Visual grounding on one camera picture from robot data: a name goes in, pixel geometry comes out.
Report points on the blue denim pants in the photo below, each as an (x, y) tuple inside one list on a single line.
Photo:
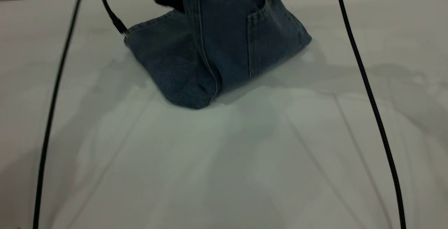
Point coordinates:
[(227, 47)]

